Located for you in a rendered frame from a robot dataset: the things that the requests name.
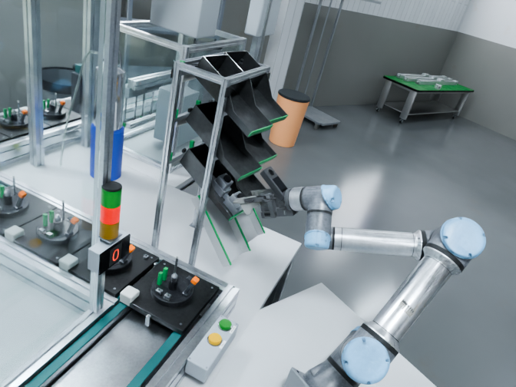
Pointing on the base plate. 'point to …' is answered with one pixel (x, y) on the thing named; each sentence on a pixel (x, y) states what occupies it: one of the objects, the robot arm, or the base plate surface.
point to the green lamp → (110, 199)
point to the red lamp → (111, 216)
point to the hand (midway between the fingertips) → (242, 196)
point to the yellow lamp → (109, 232)
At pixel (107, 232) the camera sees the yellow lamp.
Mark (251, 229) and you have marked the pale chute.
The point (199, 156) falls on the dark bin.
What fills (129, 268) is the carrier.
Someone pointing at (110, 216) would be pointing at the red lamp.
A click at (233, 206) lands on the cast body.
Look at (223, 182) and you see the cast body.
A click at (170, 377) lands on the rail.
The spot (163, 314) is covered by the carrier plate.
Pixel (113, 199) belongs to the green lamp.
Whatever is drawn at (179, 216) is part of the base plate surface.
